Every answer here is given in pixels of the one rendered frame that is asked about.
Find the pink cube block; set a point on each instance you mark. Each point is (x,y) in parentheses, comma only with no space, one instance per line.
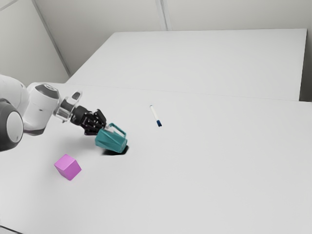
(67,167)

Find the white pen with blue cap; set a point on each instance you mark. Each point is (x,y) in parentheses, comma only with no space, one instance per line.
(155,116)

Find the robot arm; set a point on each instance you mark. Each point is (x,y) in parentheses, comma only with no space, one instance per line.
(36,107)

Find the teal faceted mug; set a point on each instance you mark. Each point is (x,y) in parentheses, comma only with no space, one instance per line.
(111,139)

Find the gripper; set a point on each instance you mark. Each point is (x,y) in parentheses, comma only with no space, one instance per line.
(83,118)

